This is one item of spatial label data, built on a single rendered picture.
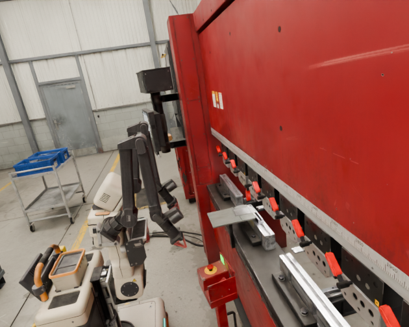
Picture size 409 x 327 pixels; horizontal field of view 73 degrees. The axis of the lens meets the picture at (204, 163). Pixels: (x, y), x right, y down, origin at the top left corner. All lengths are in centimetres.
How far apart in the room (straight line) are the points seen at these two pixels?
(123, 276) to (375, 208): 139
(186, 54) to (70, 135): 702
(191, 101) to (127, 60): 637
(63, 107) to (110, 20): 274
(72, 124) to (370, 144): 862
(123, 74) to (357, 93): 815
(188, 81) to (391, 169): 191
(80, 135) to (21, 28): 306
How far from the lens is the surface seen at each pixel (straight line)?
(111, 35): 874
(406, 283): 75
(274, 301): 138
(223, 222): 168
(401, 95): 63
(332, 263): 90
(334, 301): 146
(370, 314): 91
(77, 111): 890
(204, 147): 245
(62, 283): 185
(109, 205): 156
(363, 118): 70
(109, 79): 870
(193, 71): 238
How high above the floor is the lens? 185
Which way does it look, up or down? 18 degrees down
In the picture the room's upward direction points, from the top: 8 degrees counter-clockwise
